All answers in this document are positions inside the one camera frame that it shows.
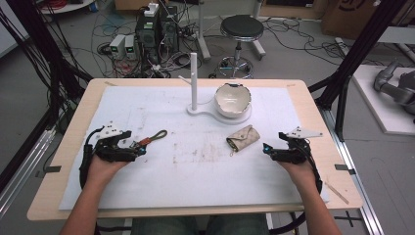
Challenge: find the orange and olive keychain strap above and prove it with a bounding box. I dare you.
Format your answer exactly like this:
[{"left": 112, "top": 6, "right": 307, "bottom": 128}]
[{"left": 131, "top": 129, "right": 168, "bottom": 149}]

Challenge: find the white floor board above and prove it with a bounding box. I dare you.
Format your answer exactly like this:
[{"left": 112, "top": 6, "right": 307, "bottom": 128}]
[{"left": 351, "top": 64, "right": 415, "bottom": 137}]

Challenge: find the thin wooden stick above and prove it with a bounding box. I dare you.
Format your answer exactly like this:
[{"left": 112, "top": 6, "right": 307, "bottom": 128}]
[{"left": 324, "top": 181, "right": 350, "bottom": 206}]

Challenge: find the white device on tower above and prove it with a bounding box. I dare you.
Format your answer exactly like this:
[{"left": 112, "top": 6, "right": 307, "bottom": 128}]
[{"left": 143, "top": 2, "right": 161, "bottom": 19}]

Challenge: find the white hook stand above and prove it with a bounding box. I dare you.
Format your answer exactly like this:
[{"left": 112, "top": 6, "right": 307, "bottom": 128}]
[{"left": 177, "top": 52, "right": 254, "bottom": 126}]

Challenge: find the person's left hand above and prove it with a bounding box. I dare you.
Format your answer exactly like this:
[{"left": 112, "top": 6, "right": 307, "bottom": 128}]
[{"left": 85, "top": 155, "right": 130, "bottom": 189}]

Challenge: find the small white power box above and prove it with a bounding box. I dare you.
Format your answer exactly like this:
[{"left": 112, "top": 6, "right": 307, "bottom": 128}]
[
  {"left": 123, "top": 34, "right": 138, "bottom": 61},
  {"left": 109, "top": 33, "right": 127, "bottom": 61}
]

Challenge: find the person's right leg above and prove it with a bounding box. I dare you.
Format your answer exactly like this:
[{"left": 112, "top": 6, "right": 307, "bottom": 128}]
[{"left": 205, "top": 213, "right": 271, "bottom": 235}]

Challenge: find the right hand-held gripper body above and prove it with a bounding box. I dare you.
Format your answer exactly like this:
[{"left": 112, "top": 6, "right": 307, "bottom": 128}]
[{"left": 272, "top": 126, "right": 324, "bottom": 165}]

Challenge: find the wooden table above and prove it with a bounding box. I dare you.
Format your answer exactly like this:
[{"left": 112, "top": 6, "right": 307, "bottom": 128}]
[{"left": 26, "top": 77, "right": 364, "bottom": 222}]

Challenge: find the beige key pouch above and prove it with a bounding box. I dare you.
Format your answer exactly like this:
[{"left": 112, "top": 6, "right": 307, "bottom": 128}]
[{"left": 226, "top": 124, "right": 261, "bottom": 157}]

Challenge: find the tangle of floor cables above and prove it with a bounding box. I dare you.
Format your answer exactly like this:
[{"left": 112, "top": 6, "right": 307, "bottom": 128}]
[{"left": 74, "top": 0, "right": 386, "bottom": 79}]

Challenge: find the person's left leg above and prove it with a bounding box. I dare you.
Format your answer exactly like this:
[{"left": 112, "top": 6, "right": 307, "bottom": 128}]
[{"left": 130, "top": 215, "right": 201, "bottom": 235}]

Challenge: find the white table leg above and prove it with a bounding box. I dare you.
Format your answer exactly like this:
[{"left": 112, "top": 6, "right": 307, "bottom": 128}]
[{"left": 195, "top": 0, "right": 212, "bottom": 62}]

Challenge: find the person's leg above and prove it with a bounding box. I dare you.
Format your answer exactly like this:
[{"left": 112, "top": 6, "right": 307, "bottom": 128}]
[
  {"left": 130, "top": 215, "right": 201, "bottom": 235},
  {"left": 205, "top": 213, "right": 271, "bottom": 235}
]

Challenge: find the black frame post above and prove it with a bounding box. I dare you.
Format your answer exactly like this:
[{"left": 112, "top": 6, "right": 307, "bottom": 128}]
[
  {"left": 0, "top": 0, "right": 94, "bottom": 194},
  {"left": 307, "top": 0, "right": 409, "bottom": 143}
]

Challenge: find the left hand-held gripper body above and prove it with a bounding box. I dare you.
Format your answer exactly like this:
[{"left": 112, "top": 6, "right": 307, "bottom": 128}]
[{"left": 93, "top": 121, "right": 138, "bottom": 164}]

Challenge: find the black tape strip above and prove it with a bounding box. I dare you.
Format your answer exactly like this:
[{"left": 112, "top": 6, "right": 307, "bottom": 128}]
[
  {"left": 334, "top": 164, "right": 357, "bottom": 176},
  {"left": 34, "top": 164, "right": 63, "bottom": 179}
]

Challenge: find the aluminium rail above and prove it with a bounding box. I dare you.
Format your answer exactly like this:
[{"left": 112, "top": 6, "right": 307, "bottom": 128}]
[
  {"left": 318, "top": 107, "right": 386, "bottom": 235},
  {"left": 0, "top": 127, "right": 57, "bottom": 218}
]

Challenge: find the white eggshell-shaped bowl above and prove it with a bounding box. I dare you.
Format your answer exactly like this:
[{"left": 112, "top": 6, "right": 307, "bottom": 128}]
[{"left": 213, "top": 82, "right": 253, "bottom": 119}]

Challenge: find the white round table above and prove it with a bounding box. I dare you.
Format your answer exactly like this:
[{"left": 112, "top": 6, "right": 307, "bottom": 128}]
[{"left": 38, "top": 0, "right": 96, "bottom": 16}]

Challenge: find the person's right hand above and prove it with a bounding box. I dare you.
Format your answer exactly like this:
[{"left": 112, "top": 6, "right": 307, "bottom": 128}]
[{"left": 278, "top": 156, "right": 319, "bottom": 196}]

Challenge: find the black computer tower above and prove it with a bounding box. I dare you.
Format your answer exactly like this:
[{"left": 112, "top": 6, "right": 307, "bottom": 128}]
[
  {"left": 134, "top": 13, "right": 161, "bottom": 66},
  {"left": 159, "top": 4, "right": 180, "bottom": 55}
]

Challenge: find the left hand-held gripper black cable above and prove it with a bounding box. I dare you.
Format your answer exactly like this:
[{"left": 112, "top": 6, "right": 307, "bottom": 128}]
[{"left": 78, "top": 127, "right": 106, "bottom": 190}]

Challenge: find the black round stool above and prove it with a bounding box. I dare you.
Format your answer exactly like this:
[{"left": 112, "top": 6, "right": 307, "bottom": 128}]
[{"left": 216, "top": 14, "right": 267, "bottom": 80}]

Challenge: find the cardboard box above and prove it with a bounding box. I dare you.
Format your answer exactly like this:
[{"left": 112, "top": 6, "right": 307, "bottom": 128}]
[{"left": 320, "top": 0, "right": 415, "bottom": 41}]

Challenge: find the white table mat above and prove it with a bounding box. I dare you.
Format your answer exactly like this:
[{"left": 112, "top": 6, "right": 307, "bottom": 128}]
[{"left": 58, "top": 85, "right": 331, "bottom": 212}]

